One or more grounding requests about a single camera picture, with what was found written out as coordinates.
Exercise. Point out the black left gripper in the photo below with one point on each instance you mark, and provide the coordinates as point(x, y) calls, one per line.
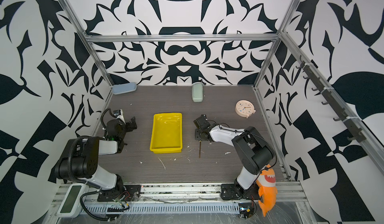
point(129, 127)

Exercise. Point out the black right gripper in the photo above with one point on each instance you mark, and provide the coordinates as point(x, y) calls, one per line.
point(197, 135)

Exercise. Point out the dark shaft screwdriver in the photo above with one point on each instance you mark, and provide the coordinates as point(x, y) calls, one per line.
point(200, 148)

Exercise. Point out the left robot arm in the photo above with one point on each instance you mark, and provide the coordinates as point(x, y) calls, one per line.
point(79, 161)

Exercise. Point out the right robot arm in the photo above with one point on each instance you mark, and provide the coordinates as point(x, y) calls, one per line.
point(254, 152)

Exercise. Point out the yellow plastic bin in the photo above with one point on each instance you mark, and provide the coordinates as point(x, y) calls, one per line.
point(167, 135)

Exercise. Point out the pink round clock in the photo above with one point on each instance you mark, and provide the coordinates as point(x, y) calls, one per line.
point(245, 109)

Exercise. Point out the orange shark toy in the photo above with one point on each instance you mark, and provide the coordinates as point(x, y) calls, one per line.
point(267, 190)

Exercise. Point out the white control box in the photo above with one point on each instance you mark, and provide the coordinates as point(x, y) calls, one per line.
point(70, 206)

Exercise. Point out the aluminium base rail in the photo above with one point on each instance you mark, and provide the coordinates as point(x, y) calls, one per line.
point(180, 198)

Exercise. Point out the black wall hook rack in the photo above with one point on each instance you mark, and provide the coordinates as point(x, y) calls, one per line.
point(333, 99)

